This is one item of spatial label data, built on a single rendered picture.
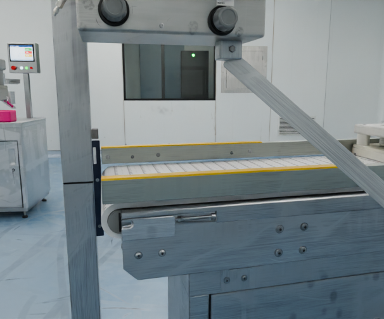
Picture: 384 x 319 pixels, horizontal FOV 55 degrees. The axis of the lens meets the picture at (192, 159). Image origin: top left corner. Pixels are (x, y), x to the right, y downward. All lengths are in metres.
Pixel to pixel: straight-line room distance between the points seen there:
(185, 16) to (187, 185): 0.21
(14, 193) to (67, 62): 2.48
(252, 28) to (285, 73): 5.44
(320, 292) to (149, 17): 0.53
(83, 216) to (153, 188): 0.33
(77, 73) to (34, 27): 5.29
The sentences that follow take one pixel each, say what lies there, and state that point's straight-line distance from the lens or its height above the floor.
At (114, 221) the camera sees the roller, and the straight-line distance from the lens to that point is 0.50.
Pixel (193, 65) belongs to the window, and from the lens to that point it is 5.67.
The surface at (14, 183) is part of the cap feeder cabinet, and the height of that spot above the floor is 0.29.
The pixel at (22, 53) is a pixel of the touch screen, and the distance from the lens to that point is 3.44.
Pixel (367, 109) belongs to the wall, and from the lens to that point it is 6.43.
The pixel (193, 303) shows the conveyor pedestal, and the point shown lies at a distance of 0.62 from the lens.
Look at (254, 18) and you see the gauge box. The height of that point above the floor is 1.08.
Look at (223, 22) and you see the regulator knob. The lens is 0.44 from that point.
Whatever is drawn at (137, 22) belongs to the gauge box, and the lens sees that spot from 0.44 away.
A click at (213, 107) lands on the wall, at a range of 5.69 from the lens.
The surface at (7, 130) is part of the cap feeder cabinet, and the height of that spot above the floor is 0.70.
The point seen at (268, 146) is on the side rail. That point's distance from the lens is 0.82.
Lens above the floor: 1.00
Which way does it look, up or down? 11 degrees down
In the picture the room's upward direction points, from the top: straight up
